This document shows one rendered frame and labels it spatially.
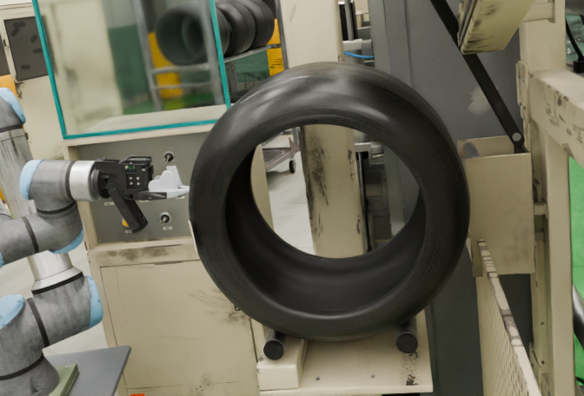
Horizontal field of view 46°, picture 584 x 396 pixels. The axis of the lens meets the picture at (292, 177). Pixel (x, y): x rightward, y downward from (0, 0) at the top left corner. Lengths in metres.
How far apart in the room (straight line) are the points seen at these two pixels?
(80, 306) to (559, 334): 1.29
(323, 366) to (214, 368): 0.84
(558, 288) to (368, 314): 0.56
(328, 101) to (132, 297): 1.26
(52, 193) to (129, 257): 0.76
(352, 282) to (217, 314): 0.72
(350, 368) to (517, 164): 0.60
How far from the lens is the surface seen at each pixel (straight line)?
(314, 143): 1.71
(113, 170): 1.54
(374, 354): 1.64
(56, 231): 1.64
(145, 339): 2.41
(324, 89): 1.31
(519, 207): 1.69
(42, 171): 1.59
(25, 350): 2.09
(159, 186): 1.51
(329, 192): 1.74
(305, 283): 1.69
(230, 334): 2.32
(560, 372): 1.92
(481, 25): 1.34
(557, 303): 1.82
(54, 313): 2.07
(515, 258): 1.74
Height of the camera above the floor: 1.63
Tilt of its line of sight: 15 degrees down
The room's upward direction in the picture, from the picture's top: 8 degrees counter-clockwise
